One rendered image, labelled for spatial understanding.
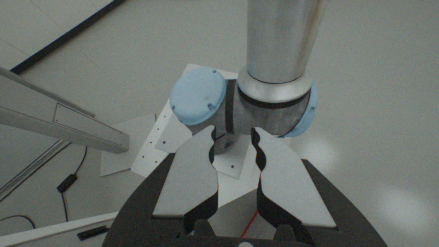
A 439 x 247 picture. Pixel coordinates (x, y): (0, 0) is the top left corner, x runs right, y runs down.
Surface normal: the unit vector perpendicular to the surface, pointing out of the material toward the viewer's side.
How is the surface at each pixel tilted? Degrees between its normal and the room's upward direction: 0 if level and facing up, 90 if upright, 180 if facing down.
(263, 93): 34
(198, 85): 10
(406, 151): 0
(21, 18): 90
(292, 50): 76
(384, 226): 0
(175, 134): 3
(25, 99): 90
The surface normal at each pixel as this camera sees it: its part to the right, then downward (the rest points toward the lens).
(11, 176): 0.76, 0.56
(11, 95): 0.96, -0.28
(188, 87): -0.29, -0.40
